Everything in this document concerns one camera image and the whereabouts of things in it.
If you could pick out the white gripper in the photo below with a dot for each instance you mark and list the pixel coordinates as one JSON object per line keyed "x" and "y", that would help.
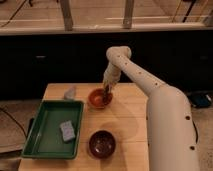
{"x": 110, "y": 78}

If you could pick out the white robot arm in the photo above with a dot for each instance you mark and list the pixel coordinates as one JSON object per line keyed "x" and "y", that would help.
{"x": 171, "y": 135}

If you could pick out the red bowl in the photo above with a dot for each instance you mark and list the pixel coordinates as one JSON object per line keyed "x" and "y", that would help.
{"x": 95, "y": 99}

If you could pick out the dark brown bowl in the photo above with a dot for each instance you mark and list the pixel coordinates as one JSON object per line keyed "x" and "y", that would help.
{"x": 102, "y": 144}

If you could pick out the grey sponge in tray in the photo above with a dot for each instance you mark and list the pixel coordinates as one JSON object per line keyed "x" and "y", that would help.
{"x": 67, "y": 130}

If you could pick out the green plastic tray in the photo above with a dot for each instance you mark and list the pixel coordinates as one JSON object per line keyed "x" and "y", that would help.
{"x": 45, "y": 138}

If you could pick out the dark blue object on floor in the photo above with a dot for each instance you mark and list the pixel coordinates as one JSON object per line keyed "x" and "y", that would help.
{"x": 200, "y": 100}

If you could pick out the right metal frame post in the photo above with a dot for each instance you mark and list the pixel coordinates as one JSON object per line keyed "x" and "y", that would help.
{"x": 128, "y": 13}

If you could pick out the metal frame post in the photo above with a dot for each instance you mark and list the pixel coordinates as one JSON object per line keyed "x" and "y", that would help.
{"x": 128, "y": 13}
{"x": 67, "y": 16}

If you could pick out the left metal frame post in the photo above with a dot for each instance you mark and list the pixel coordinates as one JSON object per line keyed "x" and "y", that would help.
{"x": 67, "y": 16}

